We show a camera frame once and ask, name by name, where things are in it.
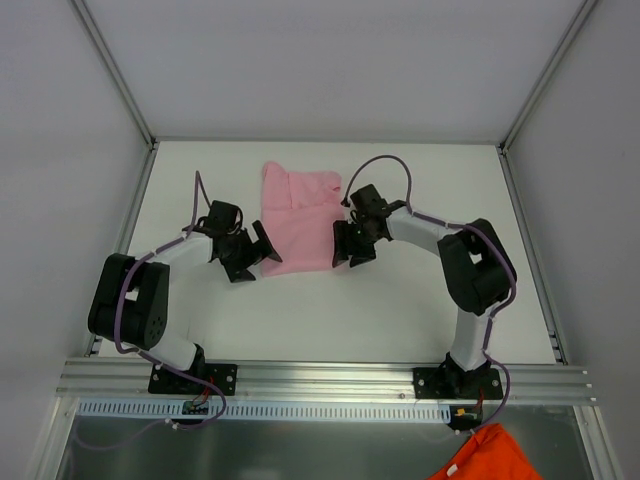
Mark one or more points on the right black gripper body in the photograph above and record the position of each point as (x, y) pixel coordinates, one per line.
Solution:
(355, 243)

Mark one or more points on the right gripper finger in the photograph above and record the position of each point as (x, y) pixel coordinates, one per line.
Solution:
(341, 243)
(361, 257)

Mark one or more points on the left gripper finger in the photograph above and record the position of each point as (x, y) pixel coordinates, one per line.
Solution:
(263, 244)
(238, 272)

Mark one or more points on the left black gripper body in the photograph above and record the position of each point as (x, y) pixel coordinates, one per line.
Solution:
(245, 251)

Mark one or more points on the pink t shirt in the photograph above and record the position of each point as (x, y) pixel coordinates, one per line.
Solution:
(298, 210)

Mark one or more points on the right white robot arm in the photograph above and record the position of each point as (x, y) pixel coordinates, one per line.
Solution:
(479, 276)

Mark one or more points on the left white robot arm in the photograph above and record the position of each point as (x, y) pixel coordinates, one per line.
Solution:
(131, 303)

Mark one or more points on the orange t shirt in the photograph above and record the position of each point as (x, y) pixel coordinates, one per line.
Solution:
(491, 453)

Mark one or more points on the aluminium mounting rail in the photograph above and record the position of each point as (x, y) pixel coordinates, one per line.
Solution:
(324, 381)

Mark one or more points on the slotted cable duct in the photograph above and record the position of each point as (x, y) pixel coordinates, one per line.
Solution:
(265, 411)

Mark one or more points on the left aluminium frame post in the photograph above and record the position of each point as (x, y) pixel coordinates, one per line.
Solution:
(98, 41)

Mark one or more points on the aluminium frame post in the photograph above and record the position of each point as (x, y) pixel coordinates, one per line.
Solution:
(567, 40)
(98, 41)

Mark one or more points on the right aluminium frame post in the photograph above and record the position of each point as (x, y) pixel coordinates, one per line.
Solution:
(567, 40)

